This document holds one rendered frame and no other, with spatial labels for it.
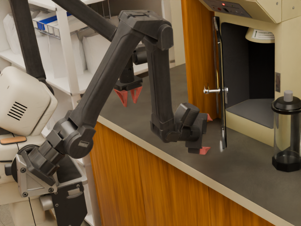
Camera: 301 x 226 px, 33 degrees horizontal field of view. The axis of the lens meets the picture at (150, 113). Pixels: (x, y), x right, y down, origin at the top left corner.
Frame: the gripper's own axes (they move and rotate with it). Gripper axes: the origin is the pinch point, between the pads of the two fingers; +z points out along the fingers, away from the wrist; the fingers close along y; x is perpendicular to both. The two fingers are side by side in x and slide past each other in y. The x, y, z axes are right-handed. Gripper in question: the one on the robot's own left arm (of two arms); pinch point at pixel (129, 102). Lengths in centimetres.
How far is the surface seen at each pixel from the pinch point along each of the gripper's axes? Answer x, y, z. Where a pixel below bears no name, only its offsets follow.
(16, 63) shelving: 144, 10, 18
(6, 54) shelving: 168, 12, 18
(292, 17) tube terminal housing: -46, 37, -31
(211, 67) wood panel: -8.9, 34.2, -6.9
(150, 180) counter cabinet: 0.8, 5.9, 37.3
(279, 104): -54, 23, -8
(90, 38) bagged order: 86, 32, -3
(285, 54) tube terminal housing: -46, 34, -20
